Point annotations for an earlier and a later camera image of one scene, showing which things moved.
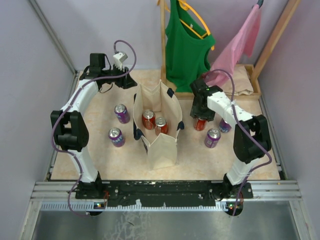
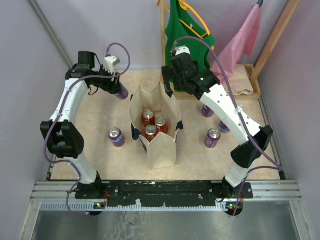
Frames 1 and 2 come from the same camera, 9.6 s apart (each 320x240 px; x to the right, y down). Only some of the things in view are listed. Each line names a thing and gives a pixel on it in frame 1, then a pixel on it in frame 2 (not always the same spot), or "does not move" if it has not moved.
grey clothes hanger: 260,3 does not move
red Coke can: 149,119 does not move
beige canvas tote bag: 162,150 does not move
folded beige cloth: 242,85 does not move
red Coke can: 200,124 -> 150,132
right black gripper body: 201,111 -> 176,81
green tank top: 188,42 does not move
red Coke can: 161,126 does not move
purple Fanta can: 122,113 -> 123,93
